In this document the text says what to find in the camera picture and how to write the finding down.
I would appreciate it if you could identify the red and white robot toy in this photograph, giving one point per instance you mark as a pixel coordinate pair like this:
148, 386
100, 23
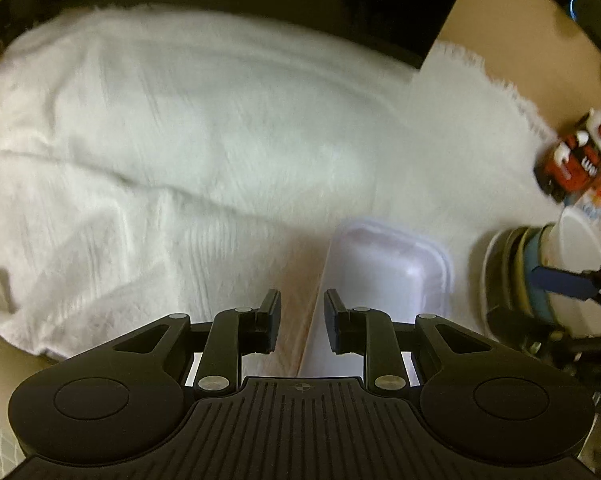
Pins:
568, 160

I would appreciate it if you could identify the printed drink can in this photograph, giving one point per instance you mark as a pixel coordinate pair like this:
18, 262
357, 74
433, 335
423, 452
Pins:
600, 195

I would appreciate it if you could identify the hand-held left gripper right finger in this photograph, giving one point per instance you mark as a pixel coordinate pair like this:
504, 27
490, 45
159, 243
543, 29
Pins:
331, 322

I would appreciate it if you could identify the beige bowl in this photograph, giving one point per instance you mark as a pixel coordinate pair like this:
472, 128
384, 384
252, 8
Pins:
548, 247

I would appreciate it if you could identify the dark green bowl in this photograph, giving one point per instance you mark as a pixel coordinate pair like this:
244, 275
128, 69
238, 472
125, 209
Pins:
515, 265

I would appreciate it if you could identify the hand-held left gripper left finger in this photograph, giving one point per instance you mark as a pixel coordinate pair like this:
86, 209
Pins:
273, 322

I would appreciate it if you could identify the blue bowl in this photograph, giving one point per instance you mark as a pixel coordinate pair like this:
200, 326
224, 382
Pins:
535, 300

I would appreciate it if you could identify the white fringed cloth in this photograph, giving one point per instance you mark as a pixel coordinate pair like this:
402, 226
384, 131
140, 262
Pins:
180, 135

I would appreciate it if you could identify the white round deep plate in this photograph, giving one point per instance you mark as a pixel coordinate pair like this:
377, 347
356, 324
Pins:
580, 245

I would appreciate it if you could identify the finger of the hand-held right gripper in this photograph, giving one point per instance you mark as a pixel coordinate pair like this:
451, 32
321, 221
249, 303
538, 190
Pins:
555, 280
520, 327

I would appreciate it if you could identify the clear plastic container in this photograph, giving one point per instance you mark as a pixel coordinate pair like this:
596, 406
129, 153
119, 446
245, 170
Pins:
380, 270

